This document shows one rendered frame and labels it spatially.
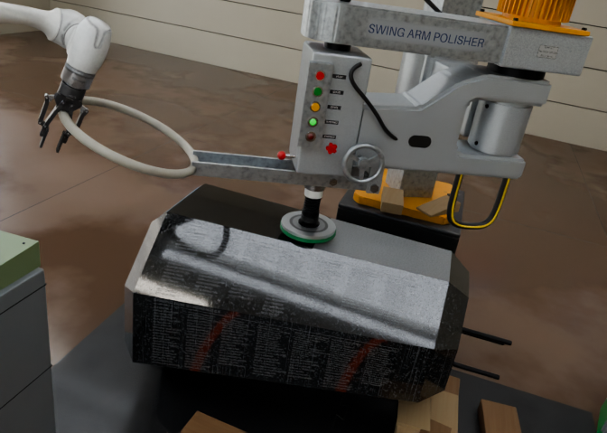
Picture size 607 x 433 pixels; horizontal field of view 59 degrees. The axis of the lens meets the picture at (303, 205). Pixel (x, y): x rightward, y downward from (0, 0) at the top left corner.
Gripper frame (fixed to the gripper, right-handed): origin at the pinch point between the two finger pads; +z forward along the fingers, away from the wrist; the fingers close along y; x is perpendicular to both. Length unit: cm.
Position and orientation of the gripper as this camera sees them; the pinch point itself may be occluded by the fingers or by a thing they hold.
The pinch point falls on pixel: (51, 139)
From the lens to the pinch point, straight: 193.3
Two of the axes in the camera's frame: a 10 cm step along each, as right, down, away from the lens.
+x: -3.7, -5.2, 7.7
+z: -4.9, 8.1, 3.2
